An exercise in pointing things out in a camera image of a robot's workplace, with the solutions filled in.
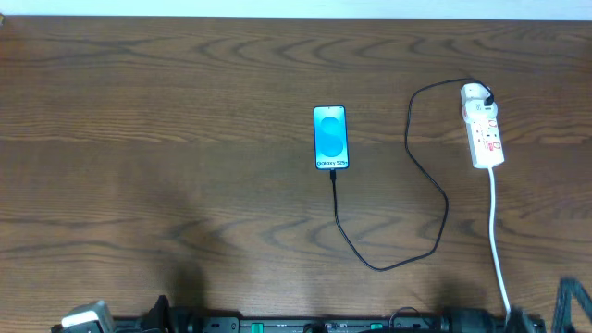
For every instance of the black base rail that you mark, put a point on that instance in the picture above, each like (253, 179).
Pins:
(401, 323)

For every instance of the blue Galaxy smartphone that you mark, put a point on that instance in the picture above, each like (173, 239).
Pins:
(331, 148)

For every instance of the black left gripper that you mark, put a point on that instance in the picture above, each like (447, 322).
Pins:
(159, 313)

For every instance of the white power strip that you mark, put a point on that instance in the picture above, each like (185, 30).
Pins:
(483, 137)

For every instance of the white USB charger plug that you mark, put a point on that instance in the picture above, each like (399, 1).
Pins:
(475, 110)

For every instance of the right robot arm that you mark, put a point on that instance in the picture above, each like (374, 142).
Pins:
(481, 321)

